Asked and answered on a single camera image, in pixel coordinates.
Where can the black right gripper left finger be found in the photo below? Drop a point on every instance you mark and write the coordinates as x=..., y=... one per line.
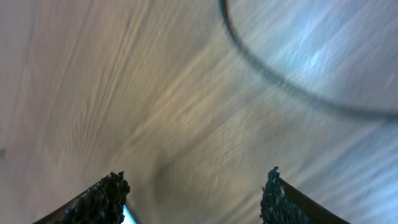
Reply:
x=102, y=203

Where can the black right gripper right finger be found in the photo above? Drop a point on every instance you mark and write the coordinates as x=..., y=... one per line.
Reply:
x=283, y=204

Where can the blue Galaxy smartphone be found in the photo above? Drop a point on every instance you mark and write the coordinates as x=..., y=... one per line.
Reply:
x=128, y=217

